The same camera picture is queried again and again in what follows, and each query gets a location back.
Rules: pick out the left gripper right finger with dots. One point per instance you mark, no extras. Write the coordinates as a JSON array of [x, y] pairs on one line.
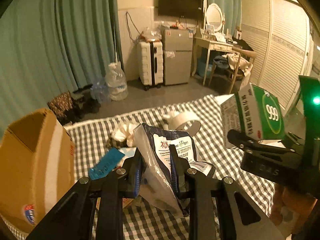
[[219, 209]]

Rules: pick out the patterned brown bag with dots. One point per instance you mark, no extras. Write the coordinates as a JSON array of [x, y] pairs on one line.
[[62, 107]]

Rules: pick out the white louvered wardrobe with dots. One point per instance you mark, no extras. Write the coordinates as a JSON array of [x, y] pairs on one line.
[[279, 32]]

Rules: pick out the oval white vanity mirror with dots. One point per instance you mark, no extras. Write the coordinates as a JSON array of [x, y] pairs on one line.
[[214, 17]]

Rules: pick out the white hard-shell suitcase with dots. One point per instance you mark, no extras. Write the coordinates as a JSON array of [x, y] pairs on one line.
[[150, 64]]

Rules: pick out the green white medicine box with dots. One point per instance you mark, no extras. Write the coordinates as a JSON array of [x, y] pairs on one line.
[[253, 111]]

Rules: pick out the dark tissue paper pack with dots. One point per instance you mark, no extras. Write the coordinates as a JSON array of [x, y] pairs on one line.
[[160, 184]]

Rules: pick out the white tape roll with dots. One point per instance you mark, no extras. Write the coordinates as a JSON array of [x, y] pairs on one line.
[[185, 121]]

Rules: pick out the blue card packet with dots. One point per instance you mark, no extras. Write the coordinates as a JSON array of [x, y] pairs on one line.
[[106, 164]]

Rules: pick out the small silver fridge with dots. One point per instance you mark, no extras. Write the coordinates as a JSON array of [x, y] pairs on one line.
[[177, 53]]

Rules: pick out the brown cardboard box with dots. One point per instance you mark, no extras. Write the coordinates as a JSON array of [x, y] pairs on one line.
[[37, 168]]

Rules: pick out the black wall television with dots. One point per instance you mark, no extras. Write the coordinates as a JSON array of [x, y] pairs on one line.
[[190, 9]]

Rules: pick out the large clear water jug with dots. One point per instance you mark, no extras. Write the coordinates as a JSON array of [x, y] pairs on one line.
[[116, 81]]

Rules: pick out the wooden chair with clothes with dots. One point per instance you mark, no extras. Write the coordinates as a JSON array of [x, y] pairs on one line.
[[237, 64]]

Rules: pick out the large green curtain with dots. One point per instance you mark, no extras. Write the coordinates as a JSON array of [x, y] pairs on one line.
[[49, 47]]

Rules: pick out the pack of water bottles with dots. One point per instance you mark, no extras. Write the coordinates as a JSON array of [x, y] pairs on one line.
[[99, 91]]

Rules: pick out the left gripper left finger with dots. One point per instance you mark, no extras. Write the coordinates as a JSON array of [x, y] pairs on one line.
[[92, 209]]

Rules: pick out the person's hand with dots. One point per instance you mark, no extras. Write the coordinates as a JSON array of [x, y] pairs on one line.
[[302, 204]]

